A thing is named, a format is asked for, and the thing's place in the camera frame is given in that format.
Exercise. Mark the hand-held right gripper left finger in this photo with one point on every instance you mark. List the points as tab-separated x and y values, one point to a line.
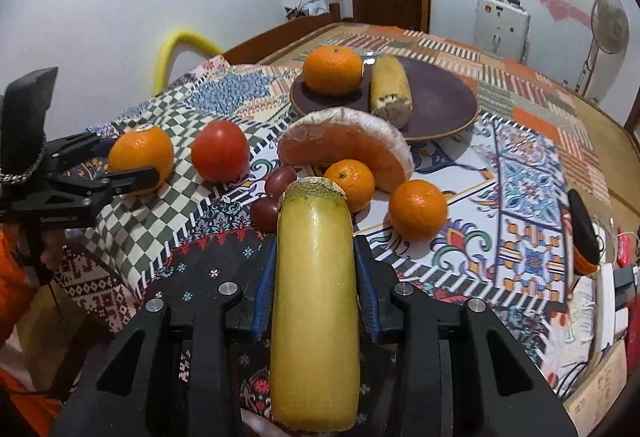
264	297

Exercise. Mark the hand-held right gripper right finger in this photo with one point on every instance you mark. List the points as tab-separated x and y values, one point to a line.
369	302

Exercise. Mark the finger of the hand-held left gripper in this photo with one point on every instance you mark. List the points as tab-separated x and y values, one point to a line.
90	144
130	179

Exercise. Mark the orange with white sticker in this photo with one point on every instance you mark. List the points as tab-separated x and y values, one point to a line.
140	157

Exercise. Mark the large yellow corn cob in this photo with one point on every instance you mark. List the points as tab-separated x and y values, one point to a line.
314	297

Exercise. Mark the dark red plum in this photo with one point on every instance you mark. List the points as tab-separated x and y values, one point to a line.
280	181
264	212

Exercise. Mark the red tomato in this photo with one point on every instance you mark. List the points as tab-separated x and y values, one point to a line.
220	151

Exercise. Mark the plain orange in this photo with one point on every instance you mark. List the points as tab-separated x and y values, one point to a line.
417	209

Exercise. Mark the small tangerine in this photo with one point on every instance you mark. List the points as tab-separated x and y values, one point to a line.
352	184

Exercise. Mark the dark brown plate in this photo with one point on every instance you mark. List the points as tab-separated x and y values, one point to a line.
442	102

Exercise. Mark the yellow squash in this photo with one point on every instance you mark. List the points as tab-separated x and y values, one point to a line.
391	89

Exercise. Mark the large mandarin orange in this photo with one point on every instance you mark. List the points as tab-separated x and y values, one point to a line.
332	71

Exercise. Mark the yellow foam tube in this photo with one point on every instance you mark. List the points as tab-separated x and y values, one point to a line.
167	47

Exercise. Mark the person's orange clothing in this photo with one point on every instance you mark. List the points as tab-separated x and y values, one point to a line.
15	287

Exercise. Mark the patchwork blanket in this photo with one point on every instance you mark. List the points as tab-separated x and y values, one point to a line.
525	177

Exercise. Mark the wooden bed footboard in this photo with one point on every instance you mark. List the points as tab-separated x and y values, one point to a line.
280	37

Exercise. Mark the black and orange device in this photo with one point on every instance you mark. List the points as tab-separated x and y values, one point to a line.
582	232

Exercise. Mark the cardboard box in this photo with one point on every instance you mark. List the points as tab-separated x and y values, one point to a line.
600	382

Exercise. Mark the pile of clothes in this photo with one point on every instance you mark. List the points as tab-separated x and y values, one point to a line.
305	7

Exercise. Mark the straw bed mat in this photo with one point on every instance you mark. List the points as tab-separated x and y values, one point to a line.
610	152

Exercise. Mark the standing fan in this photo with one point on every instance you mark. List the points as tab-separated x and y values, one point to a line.
609	24

